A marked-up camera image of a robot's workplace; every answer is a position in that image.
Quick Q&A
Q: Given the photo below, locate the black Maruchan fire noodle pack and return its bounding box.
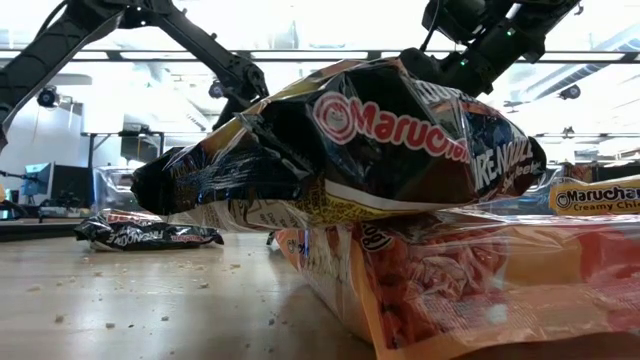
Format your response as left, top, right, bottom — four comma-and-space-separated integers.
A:
130, 57, 548, 234
73, 208, 225, 252

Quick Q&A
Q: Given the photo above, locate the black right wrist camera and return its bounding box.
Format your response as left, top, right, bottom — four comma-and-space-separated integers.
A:
422, 0, 489, 44

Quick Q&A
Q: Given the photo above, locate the red Maruchan noodle pack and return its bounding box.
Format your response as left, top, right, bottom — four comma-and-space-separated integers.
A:
273, 207, 640, 360

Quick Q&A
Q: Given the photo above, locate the yellow Maruchan chicken noodle pack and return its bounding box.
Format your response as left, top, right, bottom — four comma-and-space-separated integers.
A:
548, 174, 640, 217

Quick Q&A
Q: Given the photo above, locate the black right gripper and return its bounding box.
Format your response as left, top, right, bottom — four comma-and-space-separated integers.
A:
399, 24, 546, 99

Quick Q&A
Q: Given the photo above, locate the dark computer monitor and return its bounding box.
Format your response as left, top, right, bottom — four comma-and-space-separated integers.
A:
52, 164, 96, 209

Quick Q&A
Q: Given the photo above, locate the computer monitor with blue screen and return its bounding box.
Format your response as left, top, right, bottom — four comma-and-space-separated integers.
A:
22, 162, 55, 199

